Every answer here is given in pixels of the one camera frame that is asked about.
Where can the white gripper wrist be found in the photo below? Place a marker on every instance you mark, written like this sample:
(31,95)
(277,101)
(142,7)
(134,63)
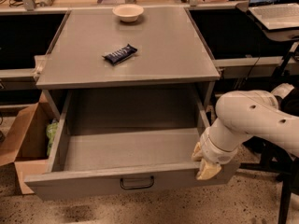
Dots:
(214,151)

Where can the grey top drawer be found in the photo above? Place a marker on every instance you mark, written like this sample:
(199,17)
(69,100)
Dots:
(123,140)

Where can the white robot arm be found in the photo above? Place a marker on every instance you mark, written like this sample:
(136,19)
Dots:
(270,115)

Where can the grey drawer cabinet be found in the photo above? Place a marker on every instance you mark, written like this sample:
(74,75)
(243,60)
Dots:
(95,49)

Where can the open cardboard box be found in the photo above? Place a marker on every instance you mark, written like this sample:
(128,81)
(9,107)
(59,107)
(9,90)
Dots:
(26,143)

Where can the black office chair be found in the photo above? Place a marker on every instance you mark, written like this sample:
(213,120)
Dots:
(273,158)

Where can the blue snack bar wrapper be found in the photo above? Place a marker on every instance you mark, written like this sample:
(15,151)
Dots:
(120,55)

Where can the green chip bag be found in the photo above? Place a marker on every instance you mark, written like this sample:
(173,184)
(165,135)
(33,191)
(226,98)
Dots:
(50,133)

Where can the white ceramic bowl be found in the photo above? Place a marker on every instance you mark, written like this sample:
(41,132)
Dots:
(128,12)

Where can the silver laptop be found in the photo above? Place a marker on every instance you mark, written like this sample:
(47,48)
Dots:
(276,14)

